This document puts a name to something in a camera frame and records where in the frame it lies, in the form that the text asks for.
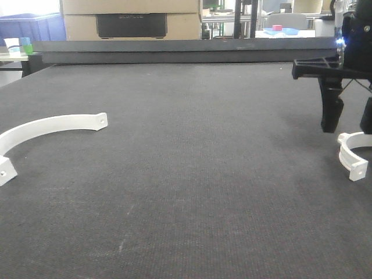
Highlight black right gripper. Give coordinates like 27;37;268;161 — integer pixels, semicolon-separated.
292;1;372;134

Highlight small white curved pipe clamp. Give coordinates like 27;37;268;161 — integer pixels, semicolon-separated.
337;132;371;181

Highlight large white curved pipe clamp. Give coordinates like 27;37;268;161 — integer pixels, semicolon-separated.
1;112;108;185

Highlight red block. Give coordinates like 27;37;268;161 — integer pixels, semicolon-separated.
271;24;282;32

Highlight light blue tray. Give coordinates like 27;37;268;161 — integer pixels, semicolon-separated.
263;27;299;35

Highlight large cardboard box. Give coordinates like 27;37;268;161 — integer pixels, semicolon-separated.
60;0;202;41

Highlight dark blue storage crate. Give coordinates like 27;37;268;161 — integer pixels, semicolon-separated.
1;13;66;47

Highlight green and blue blocks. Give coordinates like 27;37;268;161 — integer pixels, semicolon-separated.
19;37;33;55

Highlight white paper cup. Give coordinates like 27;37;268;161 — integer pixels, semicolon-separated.
4;38;21;56

